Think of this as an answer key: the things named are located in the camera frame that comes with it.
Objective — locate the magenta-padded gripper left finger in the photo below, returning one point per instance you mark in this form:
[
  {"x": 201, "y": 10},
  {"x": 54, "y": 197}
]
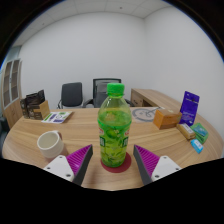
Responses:
[{"x": 78, "y": 161}]

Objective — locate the purple card package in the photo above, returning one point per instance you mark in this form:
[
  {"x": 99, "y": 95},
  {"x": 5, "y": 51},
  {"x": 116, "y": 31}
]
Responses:
[{"x": 189, "y": 108}]

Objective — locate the white printed leaflet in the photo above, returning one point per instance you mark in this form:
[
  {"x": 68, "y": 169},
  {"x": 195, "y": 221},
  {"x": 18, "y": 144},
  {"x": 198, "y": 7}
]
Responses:
[{"x": 57, "y": 117}]

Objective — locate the orange-brown box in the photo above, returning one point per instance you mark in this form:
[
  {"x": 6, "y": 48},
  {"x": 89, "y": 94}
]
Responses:
[{"x": 167, "y": 119}]

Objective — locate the tan cardboard box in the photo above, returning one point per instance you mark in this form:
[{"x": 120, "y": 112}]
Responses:
[{"x": 41, "y": 111}]

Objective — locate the flat round red coaster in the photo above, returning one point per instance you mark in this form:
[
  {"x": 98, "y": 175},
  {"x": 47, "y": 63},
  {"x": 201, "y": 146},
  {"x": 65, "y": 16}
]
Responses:
[{"x": 127, "y": 165}]

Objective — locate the small dark brown box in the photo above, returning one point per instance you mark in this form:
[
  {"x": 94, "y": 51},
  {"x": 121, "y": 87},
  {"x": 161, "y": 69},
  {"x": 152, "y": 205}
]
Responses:
[{"x": 23, "y": 108}]

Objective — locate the wooden cabinet with glass doors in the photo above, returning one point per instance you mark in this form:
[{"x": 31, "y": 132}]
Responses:
[{"x": 11, "y": 93}]

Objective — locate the green drink bottle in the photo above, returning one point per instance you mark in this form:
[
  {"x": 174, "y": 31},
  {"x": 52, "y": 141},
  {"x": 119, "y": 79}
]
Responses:
[{"x": 114, "y": 133}]

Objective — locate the green flat box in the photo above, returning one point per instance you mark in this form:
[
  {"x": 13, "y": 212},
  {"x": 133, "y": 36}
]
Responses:
[{"x": 200, "y": 132}]

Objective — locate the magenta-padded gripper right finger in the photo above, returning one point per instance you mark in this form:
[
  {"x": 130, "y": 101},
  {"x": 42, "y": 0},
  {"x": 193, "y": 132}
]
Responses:
[{"x": 148, "y": 161}]

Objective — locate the wooden side desk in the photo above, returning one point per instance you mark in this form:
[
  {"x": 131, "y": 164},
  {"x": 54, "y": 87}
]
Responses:
[{"x": 150, "y": 96}]

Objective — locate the small blue pack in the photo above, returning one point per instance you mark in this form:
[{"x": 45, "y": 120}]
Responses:
[{"x": 196, "y": 146}]

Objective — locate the white ceramic cup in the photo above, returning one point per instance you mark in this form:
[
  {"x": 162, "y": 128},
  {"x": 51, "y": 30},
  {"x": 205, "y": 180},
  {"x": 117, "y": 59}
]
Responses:
[{"x": 50, "y": 145}]

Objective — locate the black mesh office chair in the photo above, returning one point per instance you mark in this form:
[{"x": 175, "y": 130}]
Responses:
[{"x": 99, "y": 91}]

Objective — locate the black armchair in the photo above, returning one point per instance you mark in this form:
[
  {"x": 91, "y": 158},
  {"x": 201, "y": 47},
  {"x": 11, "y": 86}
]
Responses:
[{"x": 2, "y": 131}]

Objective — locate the dark grey office chair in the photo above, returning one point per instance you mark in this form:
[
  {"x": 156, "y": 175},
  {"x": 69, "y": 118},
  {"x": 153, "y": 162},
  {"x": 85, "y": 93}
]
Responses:
[{"x": 71, "y": 95}]

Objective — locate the small beige box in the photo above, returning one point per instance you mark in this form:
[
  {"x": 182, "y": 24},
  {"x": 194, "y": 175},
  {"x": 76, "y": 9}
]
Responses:
[{"x": 186, "y": 131}]

